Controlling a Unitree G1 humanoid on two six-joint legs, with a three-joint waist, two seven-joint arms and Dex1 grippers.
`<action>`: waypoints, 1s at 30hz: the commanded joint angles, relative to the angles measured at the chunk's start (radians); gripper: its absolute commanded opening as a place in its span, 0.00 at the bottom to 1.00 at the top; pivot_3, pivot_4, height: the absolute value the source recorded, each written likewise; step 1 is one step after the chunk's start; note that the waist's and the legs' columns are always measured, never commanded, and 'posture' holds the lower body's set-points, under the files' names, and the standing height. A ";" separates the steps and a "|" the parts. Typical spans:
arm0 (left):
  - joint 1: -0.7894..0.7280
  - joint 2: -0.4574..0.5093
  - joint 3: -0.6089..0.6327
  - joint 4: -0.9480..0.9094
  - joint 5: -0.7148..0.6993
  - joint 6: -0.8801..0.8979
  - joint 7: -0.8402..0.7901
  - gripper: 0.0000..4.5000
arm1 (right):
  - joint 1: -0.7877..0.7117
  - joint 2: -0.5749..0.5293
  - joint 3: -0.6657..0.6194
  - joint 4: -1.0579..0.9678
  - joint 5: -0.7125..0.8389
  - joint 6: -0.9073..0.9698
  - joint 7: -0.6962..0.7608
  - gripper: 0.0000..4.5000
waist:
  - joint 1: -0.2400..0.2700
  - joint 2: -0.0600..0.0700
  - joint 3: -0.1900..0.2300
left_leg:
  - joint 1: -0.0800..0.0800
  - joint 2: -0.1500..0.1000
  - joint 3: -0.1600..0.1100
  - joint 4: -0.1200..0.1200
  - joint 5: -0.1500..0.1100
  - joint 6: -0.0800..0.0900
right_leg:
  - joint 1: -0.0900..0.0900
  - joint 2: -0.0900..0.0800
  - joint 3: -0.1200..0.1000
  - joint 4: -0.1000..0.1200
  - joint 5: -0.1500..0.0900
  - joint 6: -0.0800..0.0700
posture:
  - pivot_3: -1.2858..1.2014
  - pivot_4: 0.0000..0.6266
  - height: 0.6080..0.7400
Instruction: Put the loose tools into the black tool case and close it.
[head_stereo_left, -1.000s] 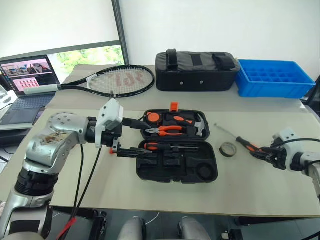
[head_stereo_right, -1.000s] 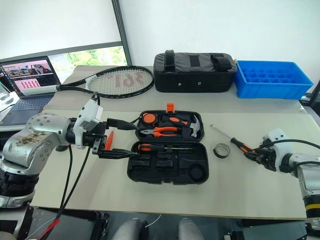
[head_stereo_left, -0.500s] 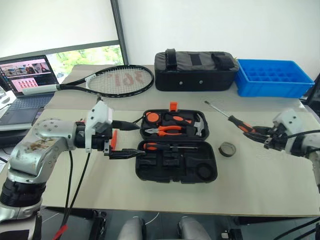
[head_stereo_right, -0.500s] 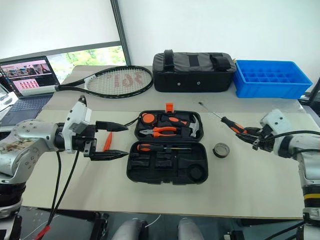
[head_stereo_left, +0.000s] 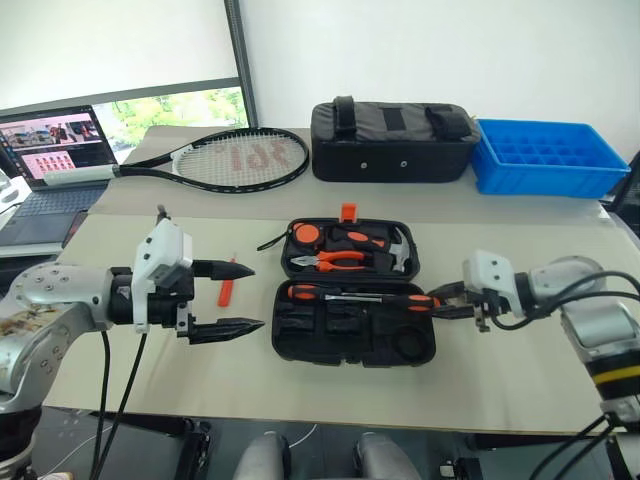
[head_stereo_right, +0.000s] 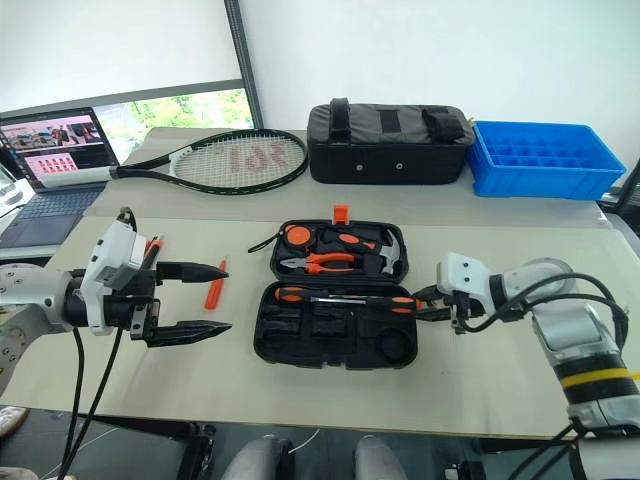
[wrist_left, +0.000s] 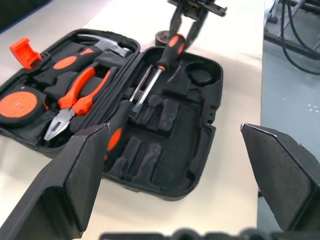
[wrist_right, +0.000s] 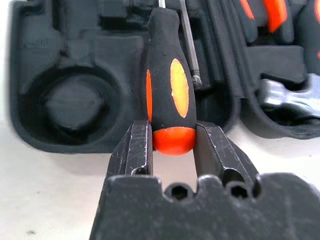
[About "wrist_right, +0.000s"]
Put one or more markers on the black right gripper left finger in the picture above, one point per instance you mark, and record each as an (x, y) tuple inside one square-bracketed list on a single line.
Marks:
[(138, 147)]

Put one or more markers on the silver metal plier head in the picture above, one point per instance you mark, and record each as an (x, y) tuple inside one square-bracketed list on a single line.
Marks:
[(287, 97)]

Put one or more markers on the thin silver shaft screwdriver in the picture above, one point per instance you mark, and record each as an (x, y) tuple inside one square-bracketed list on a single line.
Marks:
[(191, 50)]

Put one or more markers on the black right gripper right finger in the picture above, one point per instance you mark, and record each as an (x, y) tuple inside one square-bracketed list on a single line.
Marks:
[(225, 155)]

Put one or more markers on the black plastic tool case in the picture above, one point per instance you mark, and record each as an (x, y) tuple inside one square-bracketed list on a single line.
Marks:
[(75, 75)]

